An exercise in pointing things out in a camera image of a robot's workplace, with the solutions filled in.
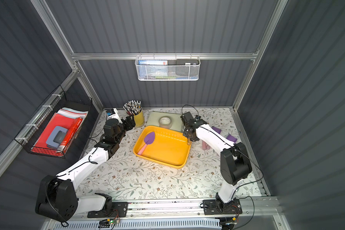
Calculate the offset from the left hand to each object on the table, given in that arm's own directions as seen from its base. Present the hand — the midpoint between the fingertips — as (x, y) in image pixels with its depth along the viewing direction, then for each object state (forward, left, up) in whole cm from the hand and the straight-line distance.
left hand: (129, 116), depth 81 cm
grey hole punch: (-17, +30, +5) cm, 34 cm away
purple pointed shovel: (0, -7, -25) cm, 26 cm away
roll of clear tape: (+13, -19, -21) cm, 31 cm away
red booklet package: (-15, +25, +4) cm, 29 cm away
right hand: (-3, -35, -14) cm, 38 cm away
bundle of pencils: (+15, +2, -7) cm, 16 cm away
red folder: (-7, +34, +6) cm, 35 cm away
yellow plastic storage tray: (-6, -21, -24) cm, 33 cm away
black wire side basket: (-12, +30, +7) cm, 33 cm away
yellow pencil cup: (+13, -1, -17) cm, 21 cm away
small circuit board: (-48, +9, -28) cm, 56 cm away
